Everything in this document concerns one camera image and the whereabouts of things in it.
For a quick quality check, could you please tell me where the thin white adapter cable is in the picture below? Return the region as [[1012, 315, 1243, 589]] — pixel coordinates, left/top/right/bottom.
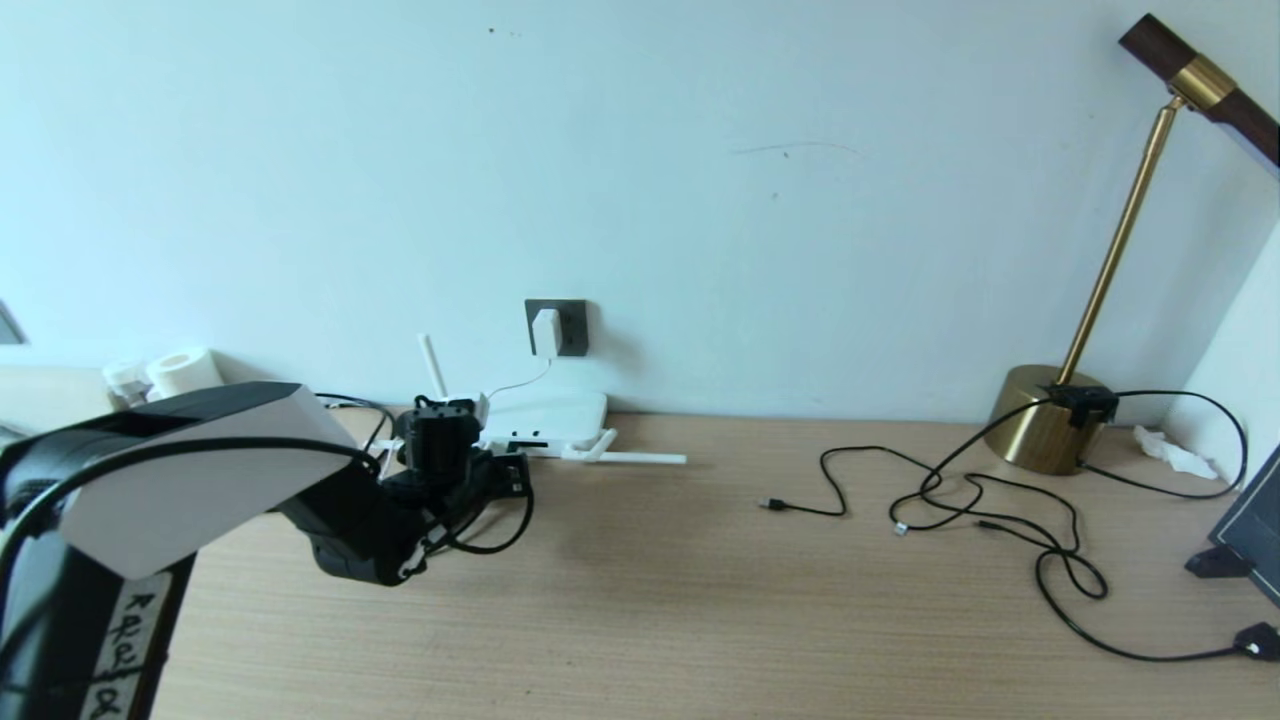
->
[[478, 356, 553, 421]]

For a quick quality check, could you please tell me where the white router with antennas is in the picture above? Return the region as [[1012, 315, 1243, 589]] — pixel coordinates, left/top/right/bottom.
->
[[419, 334, 689, 468]]

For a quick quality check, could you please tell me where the white toilet paper roll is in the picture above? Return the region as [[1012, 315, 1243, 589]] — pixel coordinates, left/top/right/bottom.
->
[[146, 348, 227, 399]]

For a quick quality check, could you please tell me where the small clear jar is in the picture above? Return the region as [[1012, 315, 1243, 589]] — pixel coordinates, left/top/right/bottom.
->
[[103, 360, 153, 406]]

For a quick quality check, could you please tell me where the brass desk lamp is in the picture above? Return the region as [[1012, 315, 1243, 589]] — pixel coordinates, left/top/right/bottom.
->
[[985, 14, 1280, 477]]

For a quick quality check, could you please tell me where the crumpled white tissue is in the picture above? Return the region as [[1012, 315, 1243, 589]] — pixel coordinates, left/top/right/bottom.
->
[[1131, 424, 1220, 482]]

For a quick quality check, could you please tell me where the looped black table cable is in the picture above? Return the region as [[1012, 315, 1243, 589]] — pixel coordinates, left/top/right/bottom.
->
[[315, 393, 398, 466]]

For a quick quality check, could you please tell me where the grey wall socket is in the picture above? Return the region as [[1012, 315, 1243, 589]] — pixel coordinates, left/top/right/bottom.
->
[[526, 298, 591, 358]]

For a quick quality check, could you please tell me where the black three-head charging cable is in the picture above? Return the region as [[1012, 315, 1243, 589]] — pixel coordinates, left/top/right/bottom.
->
[[758, 445, 1083, 557]]

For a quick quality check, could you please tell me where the black cable clip block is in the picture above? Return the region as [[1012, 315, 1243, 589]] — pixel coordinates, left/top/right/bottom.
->
[[1036, 384, 1119, 430]]

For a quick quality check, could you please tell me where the black lamp power cable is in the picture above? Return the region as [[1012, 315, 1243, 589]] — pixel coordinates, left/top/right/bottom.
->
[[915, 389, 1280, 665]]

